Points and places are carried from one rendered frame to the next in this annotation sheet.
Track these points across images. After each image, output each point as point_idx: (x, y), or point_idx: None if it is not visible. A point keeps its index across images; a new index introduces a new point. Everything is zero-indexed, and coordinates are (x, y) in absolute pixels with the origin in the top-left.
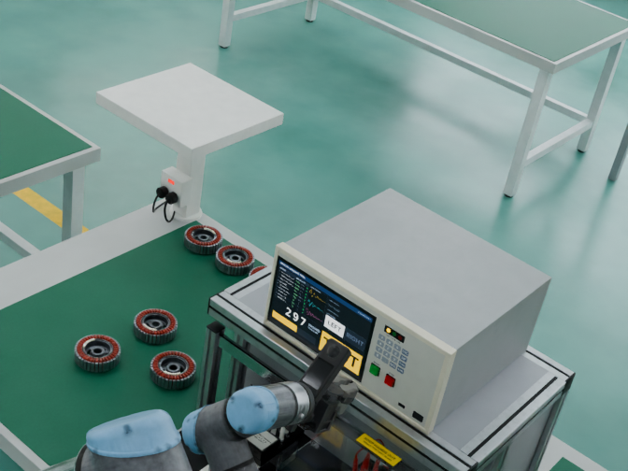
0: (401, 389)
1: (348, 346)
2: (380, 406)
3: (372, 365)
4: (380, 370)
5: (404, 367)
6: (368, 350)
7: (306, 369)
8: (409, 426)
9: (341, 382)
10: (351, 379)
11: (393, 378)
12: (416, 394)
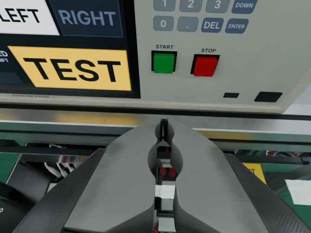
0: (233, 68)
1: (82, 46)
2: (190, 113)
3: (158, 56)
4: (178, 56)
5: (251, 11)
6: (135, 26)
7: (41, 128)
8: (252, 117)
9: (150, 156)
10: (157, 117)
11: (214, 55)
12: (275, 61)
